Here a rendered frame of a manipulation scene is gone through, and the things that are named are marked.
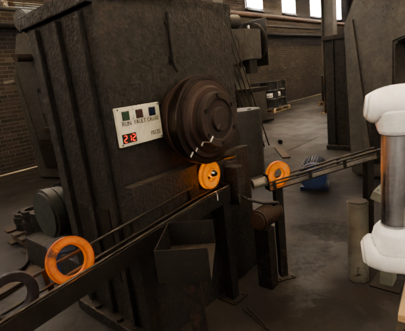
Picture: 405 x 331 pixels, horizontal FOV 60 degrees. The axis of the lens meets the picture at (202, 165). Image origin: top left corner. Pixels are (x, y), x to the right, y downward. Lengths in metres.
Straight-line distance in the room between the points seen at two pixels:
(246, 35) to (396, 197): 8.50
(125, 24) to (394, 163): 1.27
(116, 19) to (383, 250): 1.49
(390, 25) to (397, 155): 2.82
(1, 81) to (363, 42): 6.22
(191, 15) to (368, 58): 2.61
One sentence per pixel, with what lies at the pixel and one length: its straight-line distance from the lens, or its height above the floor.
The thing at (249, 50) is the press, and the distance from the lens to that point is 9.77.
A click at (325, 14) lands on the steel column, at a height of 2.65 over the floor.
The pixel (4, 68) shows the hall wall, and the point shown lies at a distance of 7.84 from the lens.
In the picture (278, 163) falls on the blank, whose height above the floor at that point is 0.77.
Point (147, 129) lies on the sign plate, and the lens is 1.74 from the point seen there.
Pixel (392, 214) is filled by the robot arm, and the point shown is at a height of 0.73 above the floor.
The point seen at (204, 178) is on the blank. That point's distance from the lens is 1.88.
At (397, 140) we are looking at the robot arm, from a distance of 1.46.
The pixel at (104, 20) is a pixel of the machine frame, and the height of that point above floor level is 1.62.
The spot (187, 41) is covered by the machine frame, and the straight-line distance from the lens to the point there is 2.02.
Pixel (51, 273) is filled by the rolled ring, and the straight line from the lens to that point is 1.47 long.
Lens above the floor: 1.31
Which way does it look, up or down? 14 degrees down
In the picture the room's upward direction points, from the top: 7 degrees counter-clockwise
